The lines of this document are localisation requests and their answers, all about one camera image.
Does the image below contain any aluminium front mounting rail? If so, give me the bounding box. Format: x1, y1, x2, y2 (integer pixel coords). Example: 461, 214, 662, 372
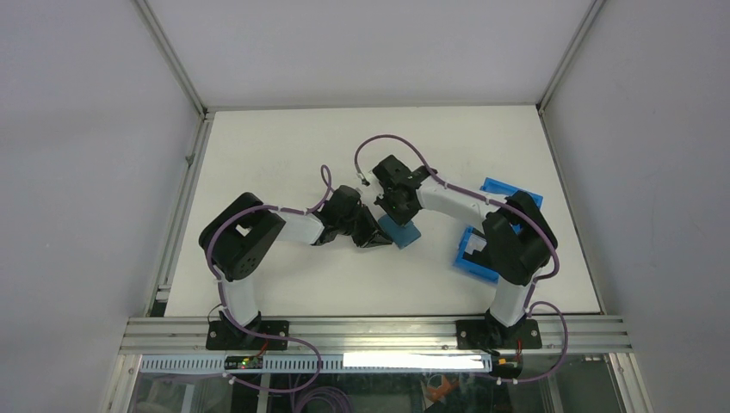
119, 314, 634, 354

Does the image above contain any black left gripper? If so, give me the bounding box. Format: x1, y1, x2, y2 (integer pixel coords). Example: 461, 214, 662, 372
337, 204, 392, 249

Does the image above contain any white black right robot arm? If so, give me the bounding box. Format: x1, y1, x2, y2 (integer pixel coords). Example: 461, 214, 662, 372
373, 155, 558, 348

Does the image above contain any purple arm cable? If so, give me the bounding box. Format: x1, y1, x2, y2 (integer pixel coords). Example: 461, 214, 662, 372
354, 134, 570, 384
205, 165, 355, 413

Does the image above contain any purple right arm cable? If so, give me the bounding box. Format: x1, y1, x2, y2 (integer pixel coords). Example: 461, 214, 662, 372
354, 134, 570, 384

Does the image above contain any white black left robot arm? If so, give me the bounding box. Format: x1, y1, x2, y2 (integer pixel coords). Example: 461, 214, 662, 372
198, 185, 393, 349

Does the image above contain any blue plastic bin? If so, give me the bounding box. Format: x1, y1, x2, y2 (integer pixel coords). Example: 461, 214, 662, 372
453, 177, 522, 285

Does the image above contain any teal leather card holder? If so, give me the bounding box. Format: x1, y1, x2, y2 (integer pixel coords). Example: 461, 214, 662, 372
378, 215, 421, 250

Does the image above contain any white slotted cable duct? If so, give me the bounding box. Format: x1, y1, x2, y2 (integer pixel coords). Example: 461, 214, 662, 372
139, 352, 492, 375

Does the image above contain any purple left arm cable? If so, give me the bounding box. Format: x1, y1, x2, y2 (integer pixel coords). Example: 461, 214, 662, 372
205, 165, 355, 413

